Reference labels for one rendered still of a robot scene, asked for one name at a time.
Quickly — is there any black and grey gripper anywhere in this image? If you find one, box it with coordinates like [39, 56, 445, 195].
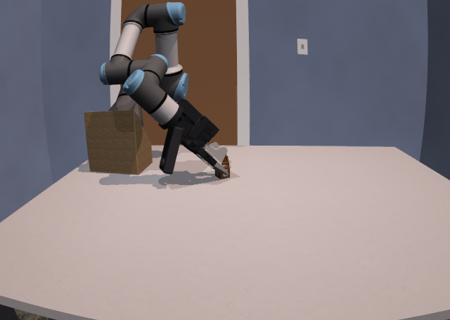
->
[159, 98, 229, 175]

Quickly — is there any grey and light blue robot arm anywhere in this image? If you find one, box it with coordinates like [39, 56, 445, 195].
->
[100, 2, 188, 174]

